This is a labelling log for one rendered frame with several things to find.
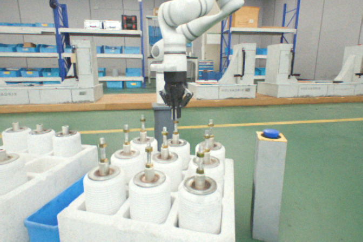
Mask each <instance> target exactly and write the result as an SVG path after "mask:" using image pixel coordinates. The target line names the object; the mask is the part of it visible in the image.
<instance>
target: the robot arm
mask: <svg viewBox="0 0 363 242"><path fill-rule="evenodd" d="M214 1H216V3H217V5H218V7H219V8H220V12H219V13H218V14H216V15H212V16H206V15H207V14H208V13H209V11H211V9H212V7H213V4H214ZM244 3H245V2H244V0H172V1H169V2H165V3H163V4H161V6H160V8H159V10H158V22H159V26H160V30H161V33H162V38H163V39H161V40H160V41H158V42H157V43H155V44H154V46H153V47H152V51H151V54H152V57H153V58H155V59H157V60H160V61H162V64H151V65H150V71H156V88H157V105H159V106H169V107H170V109H171V113H170V116H171V119H172V120H174V118H175V120H180V118H181V108H182V107H185V106H187V104H188V103H189V101H190V99H191V98H192V96H193V92H190V91H189V90H188V89H187V85H186V82H187V58H186V44H187V43H190V42H192V41H194V40H195V39H197V38H198V37H199V36H200V35H202V34H203V33H205V32H206V31H207V30H209V29H210V28H211V27H213V26H214V25H216V24H218V23H219V22H220V21H222V20H223V19H225V18H227V17H229V16H231V15H232V14H233V13H235V12H237V11H238V10H239V9H240V8H241V7H242V6H243V4H244ZM177 25H180V26H179V27H177V29H176V26H177ZM183 95H184V98H183Z"/></svg>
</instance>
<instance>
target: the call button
mask: <svg viewBox="0 0 363 242"><path fill-rule="evenodd" d="M263 134H265V136H267V137H277V135H279V132H278V130H275V129H264V130H263Z"/></svg>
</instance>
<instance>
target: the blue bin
mask: <svg viewBox="0 0 363 242"><path fill-rule="evenodd" d="M84 176H86V174H85V175H83V176H82V177H81V178H80V179H78V180H77V181H75V182H74V183H72V185H70V186H69V187H67V188H66V189H65V190H63V191H61V192H60V193H59V194H58V195H56V196H55V197H53V198H52V199H50V201H48V202H47V203H45V204H44V205H43V206H41V207H40V208H39V209H37V210H36V211H35V212H33V213H31V214H30V215H29V216H28V217H26V218H25V219H24V226H25V227H27V229H28V234H29V238H30V242H61V240H60V235H59V227H58V218H57V215H58V214H59V213H60V212H61V211H63V210H64V209H65V208H66V207H68V206H69V205H70V204H71V203H72V202H73V201H74V200H75V199H76V198H78V197H79V196H80V195H81V194H83V192H84V184H83V179H84Z"/></svg>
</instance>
